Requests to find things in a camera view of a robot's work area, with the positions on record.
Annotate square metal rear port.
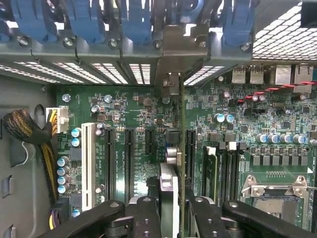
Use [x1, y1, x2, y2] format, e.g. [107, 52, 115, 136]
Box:
[274, 65, 292, 85]

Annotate black connector with purple wires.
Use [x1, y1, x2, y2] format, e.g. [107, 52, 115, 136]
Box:
[49, 198, 71, 231]

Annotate thin white wire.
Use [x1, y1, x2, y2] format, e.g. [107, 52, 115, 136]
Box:
[21, 141, 29, 166]

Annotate braided black yellow power cable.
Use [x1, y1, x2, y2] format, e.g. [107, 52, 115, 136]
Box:
[2, 109, 60, 206]

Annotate metal network port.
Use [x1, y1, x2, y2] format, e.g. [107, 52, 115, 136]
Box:
[293, 64, 314, 94]

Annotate opened slot retainer clip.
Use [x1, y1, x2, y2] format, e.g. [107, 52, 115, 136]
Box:
[170, 0, 201, 24]

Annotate red black twisted wire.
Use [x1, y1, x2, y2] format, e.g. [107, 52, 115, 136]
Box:
[237, 80, 317, 104]

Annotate CPU socket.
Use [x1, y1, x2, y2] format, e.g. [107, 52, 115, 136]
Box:
[240, 174, 317, 234]

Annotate white PCI slot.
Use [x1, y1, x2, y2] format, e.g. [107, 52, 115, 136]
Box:
[81, 122, 97, 212]

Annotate green motherboard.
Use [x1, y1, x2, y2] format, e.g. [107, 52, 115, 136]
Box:
[55, 63, 317, 235]

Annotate short black expansion slot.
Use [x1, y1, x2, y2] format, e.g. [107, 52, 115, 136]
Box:
[145, 129, 156, 155]

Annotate green RAM stick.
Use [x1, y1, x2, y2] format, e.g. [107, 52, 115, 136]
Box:
[203, 145, 219, 208]

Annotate black RAM slot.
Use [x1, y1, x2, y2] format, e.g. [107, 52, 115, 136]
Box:
[218, 142, 228, 207]
[227, 141, 240, 206]

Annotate metal USB port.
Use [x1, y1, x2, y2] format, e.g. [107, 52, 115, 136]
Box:
[249, 65, 264, 84]
[232, 65, 246, 84]

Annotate long black expansion slot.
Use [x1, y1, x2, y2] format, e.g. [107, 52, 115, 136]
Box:
[124, 128, 136, 199]
[185, 128, 197, 196]
[104, 127, 116, 202]

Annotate white power connector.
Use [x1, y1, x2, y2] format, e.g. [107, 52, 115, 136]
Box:
[46, 106, 69, 134]

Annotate black open PC case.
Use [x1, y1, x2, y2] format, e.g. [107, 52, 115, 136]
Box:
[0, 0, 317, 238]

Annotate blue slot retainer clip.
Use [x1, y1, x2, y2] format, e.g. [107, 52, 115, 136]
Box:
[0, 0, 12, 42]
[11, 0, 59, 44]
[221, 0, 255, 48]
[65, 0, 106, 44]
[120, 0, 152, 45]

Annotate perforated slot cover plate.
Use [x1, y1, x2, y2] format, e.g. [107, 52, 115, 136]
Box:
[183, 64, 226, 87]
[128, 63, 152, 85]
[90, 61, 129, 85]
[53, 61, 107, 84]

